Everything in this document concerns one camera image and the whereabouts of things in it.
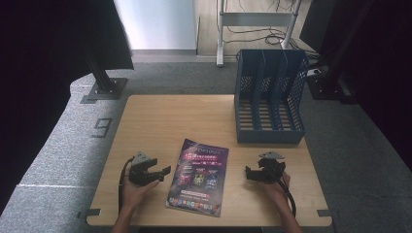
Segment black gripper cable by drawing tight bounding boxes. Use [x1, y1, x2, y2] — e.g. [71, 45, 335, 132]
[275, 178, 297, 217]
[118, 156, 136, 216]

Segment blue mesh file rack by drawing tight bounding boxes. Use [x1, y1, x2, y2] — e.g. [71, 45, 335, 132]
[233, 49, 310, 145]

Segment purple magazine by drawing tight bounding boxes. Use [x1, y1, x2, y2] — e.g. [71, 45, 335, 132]
[165, 138, 230, 218]

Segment black floor cables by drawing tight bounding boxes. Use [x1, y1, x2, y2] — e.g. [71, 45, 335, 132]
[223, 0, 323, 63]

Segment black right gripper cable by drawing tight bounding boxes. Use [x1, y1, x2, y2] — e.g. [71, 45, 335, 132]
[275, 178, 297, 217]

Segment dark curtain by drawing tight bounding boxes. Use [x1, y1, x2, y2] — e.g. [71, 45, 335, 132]
[299, 0, 412, 171]
[0, 0, 135, 216]

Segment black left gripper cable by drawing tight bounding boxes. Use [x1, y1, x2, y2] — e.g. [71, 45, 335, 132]
[118, 156, 136, 216]

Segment black post with base plate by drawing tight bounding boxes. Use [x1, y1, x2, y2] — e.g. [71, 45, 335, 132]
[305, 0, 373, 105]
[82, 48, 129, 101]

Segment person's right hand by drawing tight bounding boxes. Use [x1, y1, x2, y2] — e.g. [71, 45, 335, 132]
[261, 171, 292, 209]

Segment white board panel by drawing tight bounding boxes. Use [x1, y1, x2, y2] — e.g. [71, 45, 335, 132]
[113, 0, 201, 56]

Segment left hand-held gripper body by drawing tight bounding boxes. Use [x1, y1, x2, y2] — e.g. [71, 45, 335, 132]
[128, 150, 159, 186]

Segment grey table bracket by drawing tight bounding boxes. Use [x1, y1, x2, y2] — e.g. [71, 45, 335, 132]
[76, 208, 102, 219]

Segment white metal stand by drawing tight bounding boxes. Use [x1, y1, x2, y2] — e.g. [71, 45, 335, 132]
[216, 0, 304, 68]

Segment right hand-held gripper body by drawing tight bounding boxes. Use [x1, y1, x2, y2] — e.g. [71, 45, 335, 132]
[257, 151, 287, 184]

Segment person's left hand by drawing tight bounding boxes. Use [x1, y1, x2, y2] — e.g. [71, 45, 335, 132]
[120, 166, 161, 212]

